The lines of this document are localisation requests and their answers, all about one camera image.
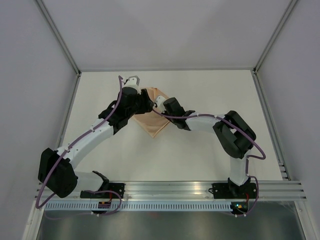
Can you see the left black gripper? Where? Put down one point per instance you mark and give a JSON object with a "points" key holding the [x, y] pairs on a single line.
{"points": [[146, 106]]}

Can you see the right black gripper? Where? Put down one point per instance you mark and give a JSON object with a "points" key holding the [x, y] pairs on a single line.
{"points": [[165, 112]]}

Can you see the peach cloth napkin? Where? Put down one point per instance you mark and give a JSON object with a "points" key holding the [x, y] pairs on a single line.
{"points": [[150, 122]]}

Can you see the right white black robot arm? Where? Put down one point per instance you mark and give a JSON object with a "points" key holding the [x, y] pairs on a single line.
{"points": [[232, 131]]}

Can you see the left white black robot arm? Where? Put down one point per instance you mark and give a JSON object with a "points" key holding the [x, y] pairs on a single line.
{"points": [[57, 167]]}

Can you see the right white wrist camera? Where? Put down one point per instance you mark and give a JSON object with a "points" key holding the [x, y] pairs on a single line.
{"points": [[159, 103]]}

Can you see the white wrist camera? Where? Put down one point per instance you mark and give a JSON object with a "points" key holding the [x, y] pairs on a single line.
{"points": [[159, 103], [133, 82]]}

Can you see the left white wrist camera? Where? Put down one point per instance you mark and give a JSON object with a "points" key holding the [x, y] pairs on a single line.
{"points": [[133, 82]]}

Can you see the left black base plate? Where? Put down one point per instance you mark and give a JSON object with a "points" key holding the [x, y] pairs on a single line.
{"points": [[106, 191]]}

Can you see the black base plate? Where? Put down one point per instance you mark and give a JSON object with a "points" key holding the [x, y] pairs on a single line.
{"points": [[106, 191], [233, 191]]}

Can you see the left side aluminium rail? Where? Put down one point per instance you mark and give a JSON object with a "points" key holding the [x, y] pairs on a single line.
{"points": [[68, 112]]}

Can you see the aluminium rail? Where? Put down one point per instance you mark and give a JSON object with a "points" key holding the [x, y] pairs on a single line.
{"points": [[68, 112], [269, 190], [271, 126]]}

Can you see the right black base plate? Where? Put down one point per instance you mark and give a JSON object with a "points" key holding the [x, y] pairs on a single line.
{"points": [[233, 191]]}

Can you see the front aluminium rail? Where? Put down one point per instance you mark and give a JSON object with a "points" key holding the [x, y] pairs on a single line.
{"points": [[269, 190]]}

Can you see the right side aluminium rail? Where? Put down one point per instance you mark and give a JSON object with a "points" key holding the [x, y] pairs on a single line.
{"points": [[271, 126]]}

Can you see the white slotted cable duct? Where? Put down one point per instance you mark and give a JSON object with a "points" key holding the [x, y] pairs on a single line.
{"points": [[162, 206]]}

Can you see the left aluminium frame post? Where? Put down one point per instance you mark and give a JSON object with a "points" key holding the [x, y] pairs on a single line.
{"points": [[57, 35]]}

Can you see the aluminium frame post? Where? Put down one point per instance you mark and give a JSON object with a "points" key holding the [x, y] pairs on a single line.
{"points": [[57, 35], [275, 34]]}

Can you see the right aluminium frame post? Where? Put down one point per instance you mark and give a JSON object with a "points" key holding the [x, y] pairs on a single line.
{"points": [[275, 34]]}

